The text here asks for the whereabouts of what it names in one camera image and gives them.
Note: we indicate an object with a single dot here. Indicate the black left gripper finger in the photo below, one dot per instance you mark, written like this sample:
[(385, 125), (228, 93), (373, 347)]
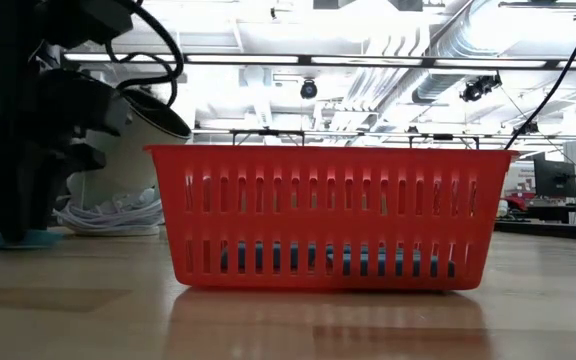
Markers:
[(13, 200), (43, 187)]

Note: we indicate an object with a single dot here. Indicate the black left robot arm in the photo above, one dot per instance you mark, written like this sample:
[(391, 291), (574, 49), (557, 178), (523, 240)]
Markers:
[(3, 50)]

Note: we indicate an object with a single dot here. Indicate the white cylindrical desk lamp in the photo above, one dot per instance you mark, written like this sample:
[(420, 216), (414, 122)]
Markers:
[(143, 160)]

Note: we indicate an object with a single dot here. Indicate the red slotted plastic basket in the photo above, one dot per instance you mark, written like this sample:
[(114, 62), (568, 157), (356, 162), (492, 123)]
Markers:
[(318, 225)]

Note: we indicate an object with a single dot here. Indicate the black overhead light beam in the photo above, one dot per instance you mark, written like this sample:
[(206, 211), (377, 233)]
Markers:
[(305, 60)]

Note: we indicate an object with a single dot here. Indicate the black ceiling track light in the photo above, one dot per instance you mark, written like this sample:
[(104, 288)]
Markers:
[(525, 129), (478, 89)]

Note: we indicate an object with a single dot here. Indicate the small red background object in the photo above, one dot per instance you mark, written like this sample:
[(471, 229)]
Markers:
[(513, 204)]

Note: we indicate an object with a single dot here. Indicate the white printed sign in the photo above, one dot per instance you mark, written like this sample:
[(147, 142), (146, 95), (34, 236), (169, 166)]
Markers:
[(520, 180)]

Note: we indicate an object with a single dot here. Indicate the black background desk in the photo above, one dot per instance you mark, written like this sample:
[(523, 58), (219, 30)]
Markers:
[(548, 214)]

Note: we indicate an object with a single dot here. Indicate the black computer monitor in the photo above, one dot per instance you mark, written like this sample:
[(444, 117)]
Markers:
[(554, 177)]

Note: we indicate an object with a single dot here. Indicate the black overhead camera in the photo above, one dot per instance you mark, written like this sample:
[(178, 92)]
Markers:
[(309, 89)]

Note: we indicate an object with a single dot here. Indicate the silver ventilation duct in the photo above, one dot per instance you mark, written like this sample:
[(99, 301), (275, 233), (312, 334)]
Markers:
[(438, 85)]

